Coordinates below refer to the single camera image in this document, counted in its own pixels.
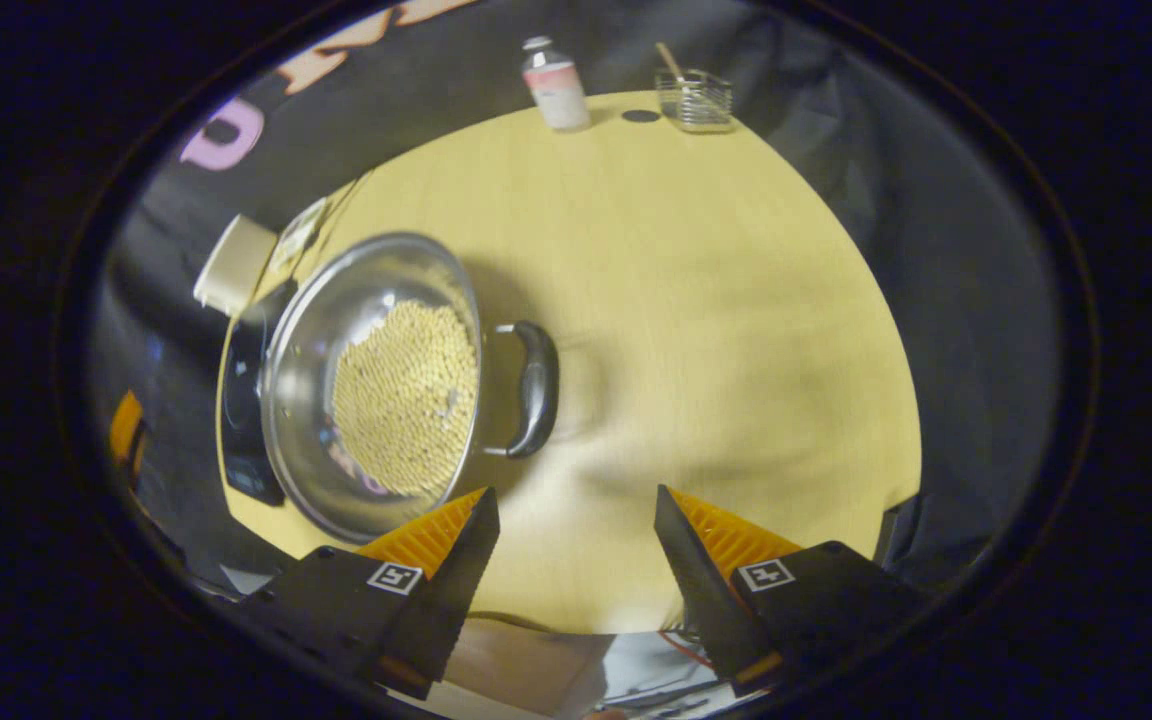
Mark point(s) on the small black cap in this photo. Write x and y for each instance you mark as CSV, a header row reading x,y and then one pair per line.
x,y
641,116

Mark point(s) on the wooden stick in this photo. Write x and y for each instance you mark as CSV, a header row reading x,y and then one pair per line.
x,y
669,60

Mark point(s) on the clear bottle with pink label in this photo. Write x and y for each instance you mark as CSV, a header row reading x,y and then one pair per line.
x,y
556,90

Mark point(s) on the small clear utensil holder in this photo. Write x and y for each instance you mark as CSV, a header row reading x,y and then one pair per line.
x,y
694,102

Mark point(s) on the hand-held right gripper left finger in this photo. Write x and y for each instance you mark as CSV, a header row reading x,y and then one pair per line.
x,y
456,590

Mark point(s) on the black induction cooktop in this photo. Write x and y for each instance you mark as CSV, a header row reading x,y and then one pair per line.
x,y
241,400

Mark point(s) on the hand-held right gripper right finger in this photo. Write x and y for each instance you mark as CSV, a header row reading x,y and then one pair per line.
x,y
701,590

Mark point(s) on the white toaster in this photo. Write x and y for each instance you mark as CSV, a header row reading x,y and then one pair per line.
x,y
234,265

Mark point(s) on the steel pot with soybeans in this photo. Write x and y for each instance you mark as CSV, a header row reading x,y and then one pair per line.
x,y
406,400

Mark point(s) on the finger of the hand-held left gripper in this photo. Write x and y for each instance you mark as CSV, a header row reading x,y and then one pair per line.
x,y
128,435

